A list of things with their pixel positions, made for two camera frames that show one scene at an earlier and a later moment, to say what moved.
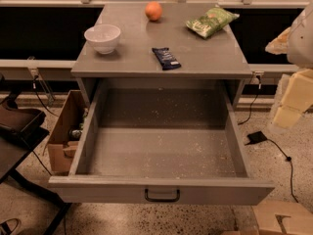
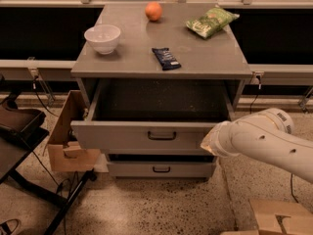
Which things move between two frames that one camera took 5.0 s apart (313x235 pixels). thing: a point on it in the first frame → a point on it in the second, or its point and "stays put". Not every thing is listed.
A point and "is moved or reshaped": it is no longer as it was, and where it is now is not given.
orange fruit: [154, 11] stays put
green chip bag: [211, 22] stays put
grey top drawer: [159, 142] is moved or reshaped
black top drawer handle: [162, 200] → [161, 138]
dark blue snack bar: [165, 58] stays put
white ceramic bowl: [104, 36] stays put
